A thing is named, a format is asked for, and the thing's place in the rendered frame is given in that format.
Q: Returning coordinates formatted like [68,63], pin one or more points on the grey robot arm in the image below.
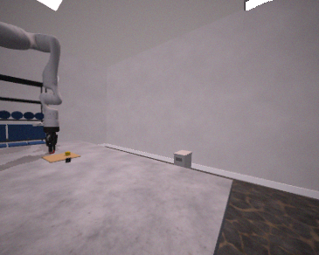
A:
[13,37]

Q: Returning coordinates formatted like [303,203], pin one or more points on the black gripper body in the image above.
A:
[51,130]

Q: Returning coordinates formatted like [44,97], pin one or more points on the tan square mat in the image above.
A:
[59,157]

